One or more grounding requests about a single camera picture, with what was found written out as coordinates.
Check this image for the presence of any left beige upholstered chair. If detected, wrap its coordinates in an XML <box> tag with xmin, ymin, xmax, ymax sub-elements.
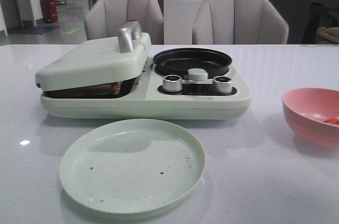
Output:
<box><xmin>84</xmin><ymin>0</ymin><xmax>164</xmax><ymax>44</ymax></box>

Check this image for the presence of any orange shrimp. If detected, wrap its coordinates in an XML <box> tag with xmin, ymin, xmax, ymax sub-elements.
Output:
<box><xmin>324</xmin><ymin>116</ymin><xmax>339</xmax><ymax>126</ymax></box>

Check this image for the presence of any beige upholstered chair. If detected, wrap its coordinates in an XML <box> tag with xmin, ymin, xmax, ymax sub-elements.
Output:
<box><xmin>192</xmin><ymin>0</ymin><xmax>289</xmax><ymax>44</ymax></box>
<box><xmin>84</xmin><ymin>0</ymin><xmax>164</xmax><ymax>44</ymax></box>

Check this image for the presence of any beige cushion at right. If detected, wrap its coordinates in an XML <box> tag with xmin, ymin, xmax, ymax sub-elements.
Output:
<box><xmin>316</xmin><ymin>26</ymin><xmax>339</xmax><ymax>44</ymax></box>

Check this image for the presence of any right beige upholstered chair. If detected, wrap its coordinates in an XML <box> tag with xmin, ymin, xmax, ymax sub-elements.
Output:
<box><xmin>192</xmin><ymin>0</ymin><xmax>289</xmax><ymax>44</ymax></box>

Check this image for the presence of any mint green round plate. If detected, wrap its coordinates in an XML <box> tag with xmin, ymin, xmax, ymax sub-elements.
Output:
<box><xmin>59</xmin><ymin>119</ymin><xmax>206</xmax><ymax>218</ymax></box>

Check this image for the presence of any mint green breakfast maker base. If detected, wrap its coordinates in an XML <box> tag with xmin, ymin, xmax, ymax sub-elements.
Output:
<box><xmin>40</xmin><ymin>57</ymin><xmax>251</xmax><ymax>120</ymax></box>

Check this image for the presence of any bread slice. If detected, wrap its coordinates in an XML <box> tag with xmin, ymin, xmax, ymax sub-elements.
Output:
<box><xmin>50</xmin><ymin>82</ymin><xmax>122</xmax><ymax>96</ymax></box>

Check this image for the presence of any black round frying pan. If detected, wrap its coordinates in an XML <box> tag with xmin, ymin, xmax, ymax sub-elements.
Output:
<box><xmin>153</xmin><ymin>48</ymin><xmax>233</xmax><ymax>79</ymax></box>

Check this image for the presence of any red trash bin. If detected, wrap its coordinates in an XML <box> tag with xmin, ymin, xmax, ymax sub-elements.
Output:
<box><xmin>40</xmin><ymin>0</ymin><xmax>58</xmax><ymax>23</ymax></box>

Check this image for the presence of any mint green breakfast maker lid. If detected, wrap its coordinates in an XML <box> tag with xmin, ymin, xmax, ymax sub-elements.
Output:
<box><xmin>35</xmin><ymin>32</ymin><xmax>151</xmax><ymax>92</ymax></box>

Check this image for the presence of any pink bowl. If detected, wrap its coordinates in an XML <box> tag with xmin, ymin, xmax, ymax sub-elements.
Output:
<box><xmin>282</xmin><ymin>87</ymin><xmax>338</xmax><ymax>149</ymax></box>

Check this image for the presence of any silver control knob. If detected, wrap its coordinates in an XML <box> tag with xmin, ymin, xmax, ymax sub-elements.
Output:
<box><xmin>212</xmin><ymin>76</ymin><xmax>233</xmax><ymax>94</ymax></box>
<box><xmin>162</xmin><ymin>75</ymin><xmax>182</xmax><ymax>93</ymax></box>

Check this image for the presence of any left silver control knob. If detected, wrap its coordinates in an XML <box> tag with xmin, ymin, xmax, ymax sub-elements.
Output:
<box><xmin>162</xmin><ymin>75</ymin><xmax>182</xmax><ymax>93</ymax></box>

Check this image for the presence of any right silver control knob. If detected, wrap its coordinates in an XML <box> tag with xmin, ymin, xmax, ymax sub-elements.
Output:
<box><xmin>212</xmin><ymin>76</ymin><xmax>233</xmax><ymax>94</ymax></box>

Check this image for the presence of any dark appliance at right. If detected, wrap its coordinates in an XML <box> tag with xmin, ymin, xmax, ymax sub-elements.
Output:
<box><xmin>302</xmin><ymin>0</ymin><xmax>338</xmax><ymax>44</ymax></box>

